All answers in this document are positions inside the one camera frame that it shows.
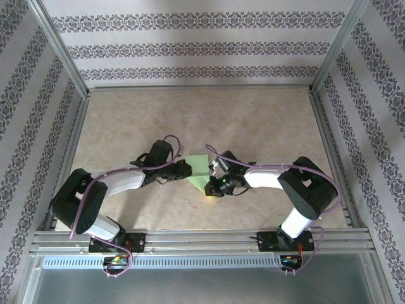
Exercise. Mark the light green paper sheet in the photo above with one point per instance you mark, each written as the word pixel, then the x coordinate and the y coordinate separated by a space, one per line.
pixel 197 164

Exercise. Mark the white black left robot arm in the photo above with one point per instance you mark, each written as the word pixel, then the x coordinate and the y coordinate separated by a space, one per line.
pixel 76 202

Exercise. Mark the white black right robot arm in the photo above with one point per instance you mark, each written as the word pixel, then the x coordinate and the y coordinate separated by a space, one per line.
pixel 303 190

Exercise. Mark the small circuit board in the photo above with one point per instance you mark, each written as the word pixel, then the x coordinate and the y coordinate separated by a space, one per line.
pixel 117 261
pixel 289 260

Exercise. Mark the grey metal floor panel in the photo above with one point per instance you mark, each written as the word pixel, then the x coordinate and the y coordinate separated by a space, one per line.
pixel 202 288

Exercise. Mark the white right camera mount bracket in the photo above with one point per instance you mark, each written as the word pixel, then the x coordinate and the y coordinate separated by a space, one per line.
pixel 214 169

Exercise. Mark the long aluminium frame rail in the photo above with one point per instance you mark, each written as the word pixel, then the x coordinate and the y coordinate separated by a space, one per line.
pixel 202 237

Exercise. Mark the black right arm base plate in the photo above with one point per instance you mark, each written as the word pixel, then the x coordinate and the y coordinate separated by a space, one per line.
pixel 269 242

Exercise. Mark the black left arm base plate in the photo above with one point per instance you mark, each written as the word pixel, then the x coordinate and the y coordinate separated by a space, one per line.
pixel 139 242

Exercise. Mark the aluminium rail under wallpaper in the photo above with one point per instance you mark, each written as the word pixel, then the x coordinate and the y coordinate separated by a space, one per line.
pixel 202 88

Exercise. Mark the aluminium left side rail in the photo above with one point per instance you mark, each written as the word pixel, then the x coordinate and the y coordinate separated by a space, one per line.
pixel 69 142

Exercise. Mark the aluminium right side rail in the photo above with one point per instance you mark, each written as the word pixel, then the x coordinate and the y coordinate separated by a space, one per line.
pixel 324 126

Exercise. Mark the aluminium left frame post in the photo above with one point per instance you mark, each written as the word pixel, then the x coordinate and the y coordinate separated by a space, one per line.
pixel 62 54

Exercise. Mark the aluminium frame post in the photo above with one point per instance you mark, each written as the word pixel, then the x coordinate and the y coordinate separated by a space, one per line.
pixel 338 47
pixel 62 54

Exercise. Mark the aluminium right frame post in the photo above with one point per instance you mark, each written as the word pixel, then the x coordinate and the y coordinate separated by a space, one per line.
pixel 338 47

